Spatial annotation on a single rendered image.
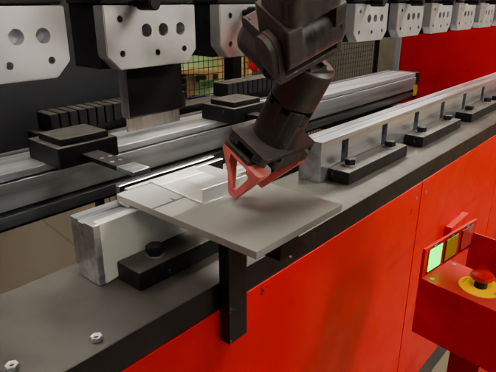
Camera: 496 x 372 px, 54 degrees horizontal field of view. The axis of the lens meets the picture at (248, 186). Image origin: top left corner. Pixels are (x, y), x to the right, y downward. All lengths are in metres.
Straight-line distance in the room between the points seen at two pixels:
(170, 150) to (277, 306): 0.43
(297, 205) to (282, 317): 0.30
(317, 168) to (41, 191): 0.57
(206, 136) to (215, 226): 0.59
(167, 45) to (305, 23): 0.28
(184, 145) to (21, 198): 0.38
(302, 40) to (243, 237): 0.23
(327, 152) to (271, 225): 0.53
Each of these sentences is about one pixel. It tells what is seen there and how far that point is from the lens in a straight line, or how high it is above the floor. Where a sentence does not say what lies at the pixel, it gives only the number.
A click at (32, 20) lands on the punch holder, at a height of 1.24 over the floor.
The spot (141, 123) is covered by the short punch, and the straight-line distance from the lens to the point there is 0.75.
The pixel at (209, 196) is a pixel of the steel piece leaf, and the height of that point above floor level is 1.01.
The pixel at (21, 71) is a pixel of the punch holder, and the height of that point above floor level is 1.19.
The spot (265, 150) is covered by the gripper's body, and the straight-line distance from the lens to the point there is 0.58.
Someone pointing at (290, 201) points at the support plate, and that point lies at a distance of 0.68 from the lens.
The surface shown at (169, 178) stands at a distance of 0.77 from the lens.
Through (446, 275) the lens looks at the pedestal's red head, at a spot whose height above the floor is 0.78.
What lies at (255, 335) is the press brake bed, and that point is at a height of 0.73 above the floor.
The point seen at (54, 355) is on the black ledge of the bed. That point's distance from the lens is 0.64.
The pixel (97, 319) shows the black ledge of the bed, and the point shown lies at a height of 0.87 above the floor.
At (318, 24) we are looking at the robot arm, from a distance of 0.50.
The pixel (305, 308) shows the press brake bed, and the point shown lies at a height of 0.71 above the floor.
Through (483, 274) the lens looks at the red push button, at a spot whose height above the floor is 0.81.
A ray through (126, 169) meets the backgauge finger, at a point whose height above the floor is 1.00.
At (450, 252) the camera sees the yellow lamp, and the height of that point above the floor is 0.80.
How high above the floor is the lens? 1.26
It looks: 21 degrees down
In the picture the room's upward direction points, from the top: straight up
